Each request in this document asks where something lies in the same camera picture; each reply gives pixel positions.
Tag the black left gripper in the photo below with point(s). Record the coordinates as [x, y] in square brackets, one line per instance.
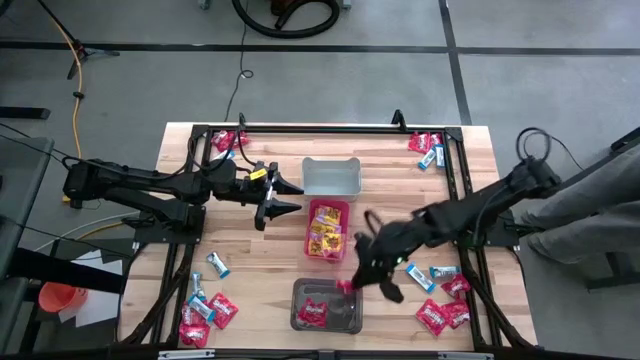
[255, 187]

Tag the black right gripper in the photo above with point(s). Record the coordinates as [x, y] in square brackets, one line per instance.
[385, 250]

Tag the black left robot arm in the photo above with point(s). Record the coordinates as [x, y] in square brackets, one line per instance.
[140, 181]

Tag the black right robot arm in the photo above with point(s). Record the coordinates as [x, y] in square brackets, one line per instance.
[475, 210]

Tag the translucent red plastic bin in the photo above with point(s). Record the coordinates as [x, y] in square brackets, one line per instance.
[325, 202]

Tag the dark smoky clear bin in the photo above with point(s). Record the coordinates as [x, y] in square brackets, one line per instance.
[340, 315]

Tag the light grey plastic bin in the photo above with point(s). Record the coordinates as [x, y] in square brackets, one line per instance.
[331, 182]

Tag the black table clamp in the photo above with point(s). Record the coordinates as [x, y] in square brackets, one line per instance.
[398, 119]
[242, 120]

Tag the vacuum cleaner body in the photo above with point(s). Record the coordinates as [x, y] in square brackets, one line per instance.
[285, 6]

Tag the white paper sheets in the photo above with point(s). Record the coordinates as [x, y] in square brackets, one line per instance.
[100, 307]

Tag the black desk leg beam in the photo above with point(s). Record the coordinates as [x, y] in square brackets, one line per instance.
[65, 272]

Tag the person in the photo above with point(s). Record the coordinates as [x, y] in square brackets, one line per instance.
[590, 200]

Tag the orange bucket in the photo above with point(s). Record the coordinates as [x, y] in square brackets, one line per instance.
[60, 299]

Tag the black tripod stand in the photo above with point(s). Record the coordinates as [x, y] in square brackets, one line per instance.
[80, 50]

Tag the dark grey desk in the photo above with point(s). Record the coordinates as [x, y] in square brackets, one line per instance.
[20, 200]

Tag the black floor bar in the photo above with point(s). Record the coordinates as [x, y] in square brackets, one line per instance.
[25, 113]

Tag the black aluminium table frame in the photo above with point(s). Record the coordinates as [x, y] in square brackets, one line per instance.
[325, 129]

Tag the silver frame bracket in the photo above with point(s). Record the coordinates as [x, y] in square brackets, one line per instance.
[465, 356]
[185, 354]

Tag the black diagonal frame strut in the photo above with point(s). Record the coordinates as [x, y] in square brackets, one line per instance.
[502, 315]
[149, 316]

